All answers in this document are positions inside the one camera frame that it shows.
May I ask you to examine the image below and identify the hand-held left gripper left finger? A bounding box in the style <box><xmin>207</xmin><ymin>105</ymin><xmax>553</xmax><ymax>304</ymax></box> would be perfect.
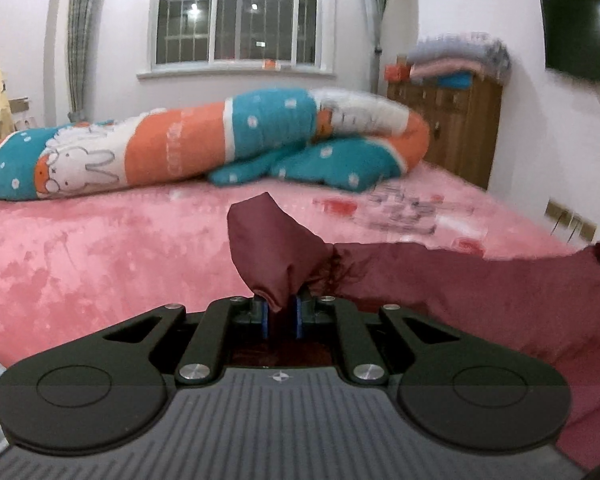
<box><xmin>100</xmin><ymin>296</ymin><xmax>271</xmax><ymax>386</ymax></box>

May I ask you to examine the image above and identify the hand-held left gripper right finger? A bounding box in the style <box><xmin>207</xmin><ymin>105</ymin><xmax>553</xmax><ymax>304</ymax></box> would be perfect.
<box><xmin>294</xmin><ymin>294</ymin><xmax>462</xmax><ymax>386</ymax></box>

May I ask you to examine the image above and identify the maroon padded jacket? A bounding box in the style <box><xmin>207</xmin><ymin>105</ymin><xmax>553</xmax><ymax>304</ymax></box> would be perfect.
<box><xmin>227</xmin><ymin>192</ymin><xmax>600</xmax><ymax>472</ymax></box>

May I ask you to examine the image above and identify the pink plush bed sheet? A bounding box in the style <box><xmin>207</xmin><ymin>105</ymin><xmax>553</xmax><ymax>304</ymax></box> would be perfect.
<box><xmin>0</xmin><ymin>162</ymin><xmax>600</xmax><ymax>368</ymax></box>

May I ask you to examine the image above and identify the rolled orange teal cartoon quilt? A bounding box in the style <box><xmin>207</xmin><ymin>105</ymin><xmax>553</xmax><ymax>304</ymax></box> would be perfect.
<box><xmin>0</xmin><ymin>87</ymin><xmax>432</xmax><ymax>203</ymax></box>

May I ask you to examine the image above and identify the wooden cabinet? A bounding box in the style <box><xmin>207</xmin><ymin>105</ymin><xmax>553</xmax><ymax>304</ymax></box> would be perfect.
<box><xmin>386</xmin><ymin>76</ymin><xmax>504</xmax><ymax>192</ymax></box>

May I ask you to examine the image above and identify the stack of folded blankets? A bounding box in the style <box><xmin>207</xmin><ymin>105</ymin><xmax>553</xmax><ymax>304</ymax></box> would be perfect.
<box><xmin>405</xmin><ymin>31</ymin><xmax>512</xmax><ymax>89</ymax></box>

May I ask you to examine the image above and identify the barred sliding window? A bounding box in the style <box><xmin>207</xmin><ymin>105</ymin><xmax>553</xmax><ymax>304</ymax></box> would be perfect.
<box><xmin>150</xmin><ymin>0</ymin><xmax>332</xmax><ymax>70</ymax></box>

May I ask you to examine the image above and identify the short grey striped curtain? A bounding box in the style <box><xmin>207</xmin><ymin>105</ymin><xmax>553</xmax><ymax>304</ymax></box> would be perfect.
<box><xmin>369</xmin><ymin>0</ymin><xmax>397</xmax><ymax>97</ymax></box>

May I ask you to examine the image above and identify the long grey striped curtain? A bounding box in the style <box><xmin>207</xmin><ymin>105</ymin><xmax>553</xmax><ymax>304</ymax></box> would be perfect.
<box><xmin>67</xmin><ymin>0</ymin><xmax>107</xmax><ymax>125</ymax></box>

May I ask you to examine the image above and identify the black flat television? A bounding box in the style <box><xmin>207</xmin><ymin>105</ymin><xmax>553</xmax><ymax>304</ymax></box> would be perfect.
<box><xmin>539</xmin><ymin>0</ymin><xmax>600</xmax><ymax>84</ymax></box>

